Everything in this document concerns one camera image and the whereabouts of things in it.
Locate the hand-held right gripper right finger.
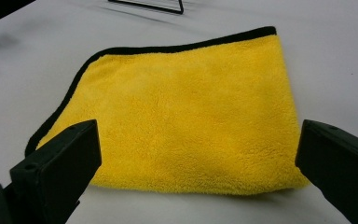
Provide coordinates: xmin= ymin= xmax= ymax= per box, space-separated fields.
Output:
xmin=295 ymin=119 xmax=358 ymax=224

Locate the yellow towel with black trim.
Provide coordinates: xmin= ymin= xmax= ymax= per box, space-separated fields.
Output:
xmin=24 ymin=26 xmax=310 ymax=196

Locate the black wire rack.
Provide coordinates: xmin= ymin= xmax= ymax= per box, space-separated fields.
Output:
xmin=107 ymin=0 xmax=185 ymax=15

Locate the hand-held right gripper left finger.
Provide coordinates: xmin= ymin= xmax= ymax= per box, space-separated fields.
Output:
xmin=9 ymin=119 xmax=103 ymax=224

